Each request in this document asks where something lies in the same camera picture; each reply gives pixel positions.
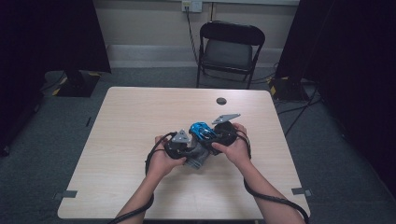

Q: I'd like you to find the black wall socket cable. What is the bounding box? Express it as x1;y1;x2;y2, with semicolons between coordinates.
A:
185;7;200;63

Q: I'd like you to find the left hand-held gripper cable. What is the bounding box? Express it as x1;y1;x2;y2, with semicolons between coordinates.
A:
106;132;178;224

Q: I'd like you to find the black stand base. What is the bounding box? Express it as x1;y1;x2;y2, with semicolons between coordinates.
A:
268;76;309;102
51;70;101;98

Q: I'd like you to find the grey tape piece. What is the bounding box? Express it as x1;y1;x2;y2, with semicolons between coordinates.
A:
291;188;313;198
52;189;78;201

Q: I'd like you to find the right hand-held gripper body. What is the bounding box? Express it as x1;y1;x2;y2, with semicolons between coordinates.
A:
211;113;241;147

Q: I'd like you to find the grey cloth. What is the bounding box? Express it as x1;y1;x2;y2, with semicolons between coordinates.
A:
185;139;213;170

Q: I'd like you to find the right hand-held gripper cable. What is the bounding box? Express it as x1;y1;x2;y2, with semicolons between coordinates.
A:
234;129;311;224

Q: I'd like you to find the black folding chair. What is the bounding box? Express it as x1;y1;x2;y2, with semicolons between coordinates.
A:
195;20;266;91

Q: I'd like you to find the person's right hand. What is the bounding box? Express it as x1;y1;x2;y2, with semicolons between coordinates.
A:
211;122;251;170

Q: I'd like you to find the white wall socket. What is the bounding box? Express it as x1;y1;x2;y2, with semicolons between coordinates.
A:
181;0;204;13

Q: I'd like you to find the hand-held gripper cable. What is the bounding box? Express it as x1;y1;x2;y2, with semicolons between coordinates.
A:
234;129;311;224
106;132;178;224

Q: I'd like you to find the black curtain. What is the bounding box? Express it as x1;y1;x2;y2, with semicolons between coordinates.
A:
274;0;396;197
0;0;112;157

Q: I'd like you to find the person's left hand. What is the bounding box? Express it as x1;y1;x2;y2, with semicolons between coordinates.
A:
146;134;188;181

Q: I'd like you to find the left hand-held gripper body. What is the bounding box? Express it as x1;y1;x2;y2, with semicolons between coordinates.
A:
163;129;191;160

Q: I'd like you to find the blue toy car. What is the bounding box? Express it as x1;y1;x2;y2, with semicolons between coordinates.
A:
189;121;219;144

